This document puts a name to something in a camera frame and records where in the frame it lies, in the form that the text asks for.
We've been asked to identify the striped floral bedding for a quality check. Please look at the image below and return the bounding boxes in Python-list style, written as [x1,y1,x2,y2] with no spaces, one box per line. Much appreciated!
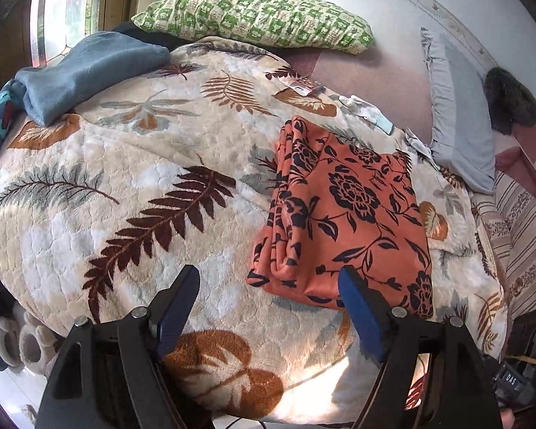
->
[471,172,536,322]

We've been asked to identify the patterned glass window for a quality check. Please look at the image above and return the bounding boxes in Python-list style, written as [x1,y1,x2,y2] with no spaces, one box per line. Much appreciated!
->
[29,0,112,70]

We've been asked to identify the blue folded fleece cloth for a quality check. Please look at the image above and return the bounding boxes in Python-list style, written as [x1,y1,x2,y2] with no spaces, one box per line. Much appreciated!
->
[15,31,170,127]

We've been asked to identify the orange floral garment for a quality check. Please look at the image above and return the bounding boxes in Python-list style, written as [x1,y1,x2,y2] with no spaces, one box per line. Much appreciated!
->
[245,115,435,320]

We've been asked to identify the black cable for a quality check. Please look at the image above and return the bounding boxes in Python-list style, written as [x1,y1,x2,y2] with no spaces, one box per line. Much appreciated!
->
[214,417,269,429]

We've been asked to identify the pink brown quilt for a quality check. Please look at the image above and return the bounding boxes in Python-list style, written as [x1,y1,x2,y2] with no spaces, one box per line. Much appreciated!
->
[493,123,536,175]

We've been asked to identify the green patterned pillow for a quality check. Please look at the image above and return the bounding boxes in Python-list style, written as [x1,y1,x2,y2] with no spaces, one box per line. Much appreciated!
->
[131,0,373,55]

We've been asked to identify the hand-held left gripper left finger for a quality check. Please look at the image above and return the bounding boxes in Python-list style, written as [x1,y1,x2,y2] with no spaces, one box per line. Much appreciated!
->
[36,265,215,429]

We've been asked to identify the white and teal small cloth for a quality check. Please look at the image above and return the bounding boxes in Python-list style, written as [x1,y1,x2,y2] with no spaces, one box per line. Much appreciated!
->
[339,95,394,135]

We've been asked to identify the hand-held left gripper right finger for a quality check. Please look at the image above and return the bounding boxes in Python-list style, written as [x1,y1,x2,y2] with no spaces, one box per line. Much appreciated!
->
[338,266,503,429]

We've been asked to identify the leaf print fleece blanket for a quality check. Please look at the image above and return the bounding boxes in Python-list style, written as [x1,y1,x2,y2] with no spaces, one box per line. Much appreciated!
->
[0,36,510,425]

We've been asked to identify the white grey small cloth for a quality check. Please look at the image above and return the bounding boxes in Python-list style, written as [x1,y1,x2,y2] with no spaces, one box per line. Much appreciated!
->
[404,129,439,162]

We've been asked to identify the mauve bed sheet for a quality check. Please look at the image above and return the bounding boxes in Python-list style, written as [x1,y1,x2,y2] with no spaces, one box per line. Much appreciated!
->
[281,45,434,144]

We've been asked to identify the beige fuzzy slipper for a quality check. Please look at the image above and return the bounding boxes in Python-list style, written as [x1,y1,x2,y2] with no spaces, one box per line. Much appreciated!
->
[0,317,22,368]
[20,322,58,375]

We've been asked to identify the grey pillow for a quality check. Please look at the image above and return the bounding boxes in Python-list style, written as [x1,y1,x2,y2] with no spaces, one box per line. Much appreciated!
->
[420,27,496,195]

